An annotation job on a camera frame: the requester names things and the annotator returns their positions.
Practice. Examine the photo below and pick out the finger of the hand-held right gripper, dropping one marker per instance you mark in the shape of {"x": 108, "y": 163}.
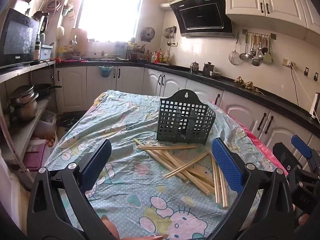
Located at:
{"x": 301, "y": 145}
{"x": 281, "y": 155}

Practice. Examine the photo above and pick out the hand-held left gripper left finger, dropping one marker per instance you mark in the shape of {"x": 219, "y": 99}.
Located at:
{"x": 96, "y": 166}

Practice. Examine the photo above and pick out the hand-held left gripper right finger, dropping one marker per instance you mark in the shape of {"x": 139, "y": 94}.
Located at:
{"x": 226, "y": 166}

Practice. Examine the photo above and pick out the shallow metal bowl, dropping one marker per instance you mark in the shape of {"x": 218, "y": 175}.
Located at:
{"x": 215, "y": 74}

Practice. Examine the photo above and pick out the bright kitchen window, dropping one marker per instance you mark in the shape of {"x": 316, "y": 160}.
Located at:
{"x": 110, "y": 7}

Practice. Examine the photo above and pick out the metal pot with lid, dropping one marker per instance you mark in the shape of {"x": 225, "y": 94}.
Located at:
{"x": 208, "y": 68}

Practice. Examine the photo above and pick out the small metal kettle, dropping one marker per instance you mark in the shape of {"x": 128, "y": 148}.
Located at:
{"x": 194, "y": 67}

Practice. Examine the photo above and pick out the pink plastic box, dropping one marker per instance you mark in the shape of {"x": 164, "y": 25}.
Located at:
{"x": 35, "y": 155}

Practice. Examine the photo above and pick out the metal mesh strainer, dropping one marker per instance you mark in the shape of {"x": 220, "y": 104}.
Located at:
{"x": 234, "y": 57}

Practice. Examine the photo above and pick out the black range hood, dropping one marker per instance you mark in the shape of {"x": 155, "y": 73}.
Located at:
{"x": 202, "y": 15}

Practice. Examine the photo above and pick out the white base kitchen cabinets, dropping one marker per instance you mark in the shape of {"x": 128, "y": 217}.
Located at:
{"x": 75, "y": 87}

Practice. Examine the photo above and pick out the wall utensil rail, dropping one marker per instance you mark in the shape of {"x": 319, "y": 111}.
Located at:
{"x": 260, "y": 34}

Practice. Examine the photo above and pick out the wall power socket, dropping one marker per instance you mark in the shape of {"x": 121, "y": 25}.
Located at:
{"x": 289, "y": 63}

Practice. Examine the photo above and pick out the metal storage shelf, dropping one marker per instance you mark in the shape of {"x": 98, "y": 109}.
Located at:
{"x": 25, "y": 127}

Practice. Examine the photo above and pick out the small wall fan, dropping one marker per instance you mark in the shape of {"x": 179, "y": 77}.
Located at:
{"x": 147, "y": 34}

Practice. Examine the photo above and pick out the stack of metal pots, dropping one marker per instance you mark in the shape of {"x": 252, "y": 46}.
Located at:
{"x": 23, "y": 102}

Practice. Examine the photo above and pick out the green spatula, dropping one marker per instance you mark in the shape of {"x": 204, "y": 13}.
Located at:
{"x": 268, "y": 57}

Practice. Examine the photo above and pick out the pink blanket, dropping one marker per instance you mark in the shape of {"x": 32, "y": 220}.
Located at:
{"x": 252, "y": 136}

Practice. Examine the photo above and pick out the person's right hand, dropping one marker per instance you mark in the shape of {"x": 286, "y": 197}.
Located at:
{"x": 305, "y": 220}

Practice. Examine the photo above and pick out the person's left hand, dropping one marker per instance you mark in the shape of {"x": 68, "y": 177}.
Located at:
{"x": 111, "y": 230}

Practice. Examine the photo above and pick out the large metal ladle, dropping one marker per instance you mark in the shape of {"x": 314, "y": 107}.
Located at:
{"x": 255, "y": 60}

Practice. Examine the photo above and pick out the cartoon printed light blue tablecloth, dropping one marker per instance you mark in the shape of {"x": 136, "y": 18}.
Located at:
{"x": 140, "y": 185}

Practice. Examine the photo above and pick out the small metal ladle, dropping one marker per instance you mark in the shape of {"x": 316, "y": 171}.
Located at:
{"x": 243, "y": 55}

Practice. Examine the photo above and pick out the white upper kitchen cabinets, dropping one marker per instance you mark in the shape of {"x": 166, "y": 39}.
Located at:
{"x": 270, "y": 0}

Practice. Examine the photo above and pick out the dark floor mat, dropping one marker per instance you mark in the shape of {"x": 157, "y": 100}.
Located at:
{"x": 71, "y": 121}

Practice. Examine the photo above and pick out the row of condiment bottles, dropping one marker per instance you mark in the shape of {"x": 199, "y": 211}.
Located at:
{"x": 157, "y": 56}

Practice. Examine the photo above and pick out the dark green plastic utensil holder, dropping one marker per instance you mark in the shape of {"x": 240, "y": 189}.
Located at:
{"x": 186, "y": 120}

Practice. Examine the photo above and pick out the blue hanging plastic bin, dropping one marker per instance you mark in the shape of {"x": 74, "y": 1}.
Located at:
{"x": 105, "y": 72}

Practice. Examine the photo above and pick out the black frying pan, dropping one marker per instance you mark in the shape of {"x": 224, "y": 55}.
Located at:
{"x": 46, "y": 89}

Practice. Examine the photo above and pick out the pile of bamboo chopsticks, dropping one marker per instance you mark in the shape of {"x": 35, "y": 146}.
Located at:
{"x": 186, "y": 171}

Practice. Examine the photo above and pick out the hanging small kitchen tools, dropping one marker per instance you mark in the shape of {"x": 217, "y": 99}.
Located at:
{"x": 171, "y": 35}

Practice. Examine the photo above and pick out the blue plastic box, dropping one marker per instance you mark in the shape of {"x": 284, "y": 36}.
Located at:
{"x": 46, "y": 52}

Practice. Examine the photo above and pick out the ginger roots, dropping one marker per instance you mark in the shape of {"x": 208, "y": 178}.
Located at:
{"x": 246, "y": 83}

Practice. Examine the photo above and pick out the black microwave oven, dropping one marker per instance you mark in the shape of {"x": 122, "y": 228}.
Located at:
{"x": 17, "y": 38}

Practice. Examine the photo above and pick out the silver flexible exhaust duct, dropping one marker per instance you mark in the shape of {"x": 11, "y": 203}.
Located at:
{"x": 173, "y": 1}

